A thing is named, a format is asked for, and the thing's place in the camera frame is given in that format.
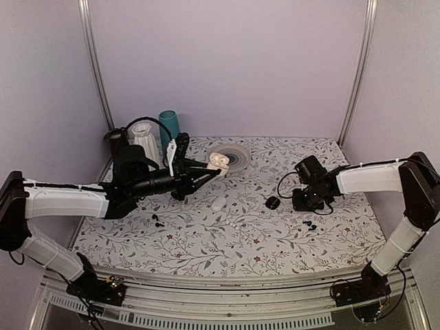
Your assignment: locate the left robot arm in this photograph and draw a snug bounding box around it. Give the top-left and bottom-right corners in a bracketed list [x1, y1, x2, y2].
[1, 144, 221, 298]

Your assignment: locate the camera cable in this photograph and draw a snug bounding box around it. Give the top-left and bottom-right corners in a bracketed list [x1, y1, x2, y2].
[125, 115, 179, 152]
[276, 171, 334, 216]

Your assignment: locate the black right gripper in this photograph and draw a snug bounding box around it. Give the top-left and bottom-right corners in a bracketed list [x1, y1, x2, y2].
[292, 186, 329, 212]

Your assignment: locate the left camera cable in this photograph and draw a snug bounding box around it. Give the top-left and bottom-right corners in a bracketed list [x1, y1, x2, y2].
[125, 115, 179, 152]

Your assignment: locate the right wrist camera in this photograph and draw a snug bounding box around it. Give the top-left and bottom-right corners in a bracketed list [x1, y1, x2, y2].
[294, 155, 327, 184]

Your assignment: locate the left aluminium post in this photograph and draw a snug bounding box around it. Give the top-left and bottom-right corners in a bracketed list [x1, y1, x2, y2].
[77, 0, 116, 130]

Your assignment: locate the white oval earbud case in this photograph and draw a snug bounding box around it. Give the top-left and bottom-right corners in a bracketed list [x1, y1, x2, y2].
[211, 196, 227, 212]

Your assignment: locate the aluminium post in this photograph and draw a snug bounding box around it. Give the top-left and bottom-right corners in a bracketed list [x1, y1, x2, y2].
[338, 0, 378, 149]
[77, 0, 116, 130]

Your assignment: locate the white ribbed plate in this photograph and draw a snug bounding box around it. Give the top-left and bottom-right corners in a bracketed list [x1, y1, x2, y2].
[221, 144, 252, 173]

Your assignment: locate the black earbud case left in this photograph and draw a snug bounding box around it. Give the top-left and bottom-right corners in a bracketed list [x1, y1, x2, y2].
[171, 191, 181, 200]

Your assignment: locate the right camera cable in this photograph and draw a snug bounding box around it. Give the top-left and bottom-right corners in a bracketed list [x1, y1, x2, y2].
[276, 171, 334, 216]

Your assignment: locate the teal vase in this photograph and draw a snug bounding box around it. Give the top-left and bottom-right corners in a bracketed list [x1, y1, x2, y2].
[159, 109, 180, 153]

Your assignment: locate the black earbud case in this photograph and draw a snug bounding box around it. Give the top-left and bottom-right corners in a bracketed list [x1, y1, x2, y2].
[265, 196, 281, 210]
[171, 191, 181, 200]

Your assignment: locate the right aluminium post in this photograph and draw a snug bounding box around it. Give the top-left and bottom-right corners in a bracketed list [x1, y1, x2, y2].
[338, 0, 378, 149]

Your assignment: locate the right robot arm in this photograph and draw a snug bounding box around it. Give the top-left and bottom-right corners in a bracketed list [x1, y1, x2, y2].
[291, 152, 439, 300]

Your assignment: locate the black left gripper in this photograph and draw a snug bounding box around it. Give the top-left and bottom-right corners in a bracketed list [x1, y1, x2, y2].
[129, 158, 217, 201]

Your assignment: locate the front aluminium rail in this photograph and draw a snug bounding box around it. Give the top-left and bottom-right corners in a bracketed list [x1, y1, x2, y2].
[32, 266, 424, 330]

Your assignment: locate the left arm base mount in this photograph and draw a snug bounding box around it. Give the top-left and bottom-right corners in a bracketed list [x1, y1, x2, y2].
[66, 274, 127, 307]

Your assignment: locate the black cylinder vase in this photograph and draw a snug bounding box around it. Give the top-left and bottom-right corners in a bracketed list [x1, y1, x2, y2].
[105, 129, 130, 155]

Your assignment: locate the small white case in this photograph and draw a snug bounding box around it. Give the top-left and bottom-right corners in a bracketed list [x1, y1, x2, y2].
[207, 153, 230, 177]

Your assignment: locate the black earbud case right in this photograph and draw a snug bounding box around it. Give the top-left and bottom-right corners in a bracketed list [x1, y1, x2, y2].
[265, 196, 281, 210]

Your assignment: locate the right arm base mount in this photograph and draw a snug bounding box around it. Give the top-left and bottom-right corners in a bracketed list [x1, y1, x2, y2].
[329, 276, 391, 307]

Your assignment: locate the floral table mat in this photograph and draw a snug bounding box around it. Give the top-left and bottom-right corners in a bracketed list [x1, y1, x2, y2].
[73, 137, 385, 277]

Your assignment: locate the white ribbed vase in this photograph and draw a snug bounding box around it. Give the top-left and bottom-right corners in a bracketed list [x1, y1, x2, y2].
[132, 123, 160, 164]

